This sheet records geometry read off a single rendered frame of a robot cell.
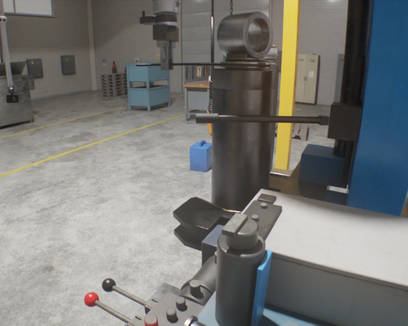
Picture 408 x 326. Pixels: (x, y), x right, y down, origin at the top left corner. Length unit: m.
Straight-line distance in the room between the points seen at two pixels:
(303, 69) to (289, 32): 7.63
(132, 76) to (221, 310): 8.76
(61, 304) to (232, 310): 1.79
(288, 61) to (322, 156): 2.54
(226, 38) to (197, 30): 12.32
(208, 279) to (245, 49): 0.66
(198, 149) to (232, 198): 2.97
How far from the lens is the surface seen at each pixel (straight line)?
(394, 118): 0.84
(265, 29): 1.01
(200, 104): 7.06
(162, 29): 0.99
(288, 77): 3.51
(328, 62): 11.57
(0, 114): 8.61
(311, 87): 11.09
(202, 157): 3.96
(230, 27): 0.94
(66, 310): 2.15
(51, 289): 2.35
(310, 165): 1.07
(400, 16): 0.84
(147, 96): 8.83
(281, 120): 0.78
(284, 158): 3.69
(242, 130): 0.91
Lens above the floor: 1.49
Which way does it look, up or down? 20 degrees down
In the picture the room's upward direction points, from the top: straight up
